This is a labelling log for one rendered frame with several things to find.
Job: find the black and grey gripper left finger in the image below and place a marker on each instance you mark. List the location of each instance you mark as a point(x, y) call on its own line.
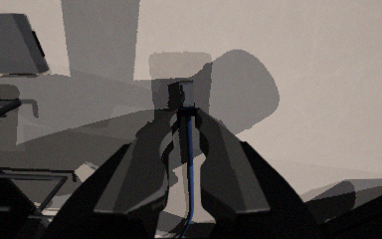
point(130, 184)

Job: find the dark blue network cable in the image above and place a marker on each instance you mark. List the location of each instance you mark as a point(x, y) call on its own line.
point(190, 167)

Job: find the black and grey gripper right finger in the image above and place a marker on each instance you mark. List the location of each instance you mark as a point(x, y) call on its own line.
point(237, 183)

